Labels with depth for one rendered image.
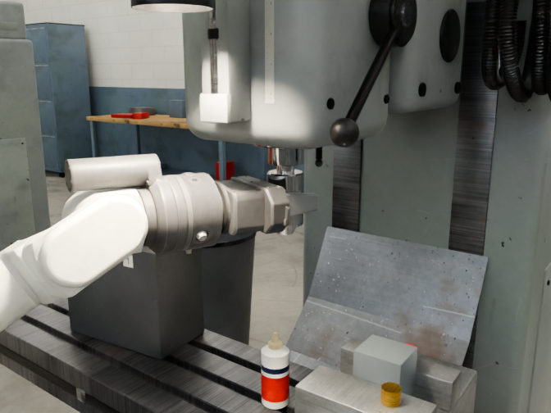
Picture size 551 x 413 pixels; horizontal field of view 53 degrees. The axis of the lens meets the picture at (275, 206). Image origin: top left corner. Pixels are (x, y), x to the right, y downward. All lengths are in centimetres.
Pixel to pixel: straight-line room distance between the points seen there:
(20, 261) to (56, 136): 734
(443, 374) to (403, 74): 37
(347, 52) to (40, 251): 37
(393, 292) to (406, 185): 20
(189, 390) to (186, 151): 614
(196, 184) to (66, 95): 737
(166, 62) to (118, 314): 621
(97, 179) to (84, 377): 44
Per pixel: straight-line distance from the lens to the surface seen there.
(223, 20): 59
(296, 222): 70
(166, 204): 60
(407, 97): 73
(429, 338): 101
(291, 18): 58
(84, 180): 60
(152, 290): 92
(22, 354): 112
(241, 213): 63
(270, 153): 68
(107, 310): 101
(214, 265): 259
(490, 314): 104
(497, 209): 99
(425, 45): 75
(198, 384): 89
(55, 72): 788
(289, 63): 58
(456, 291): 101
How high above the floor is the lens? 139
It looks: 14 degrees down
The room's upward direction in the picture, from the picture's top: straight up
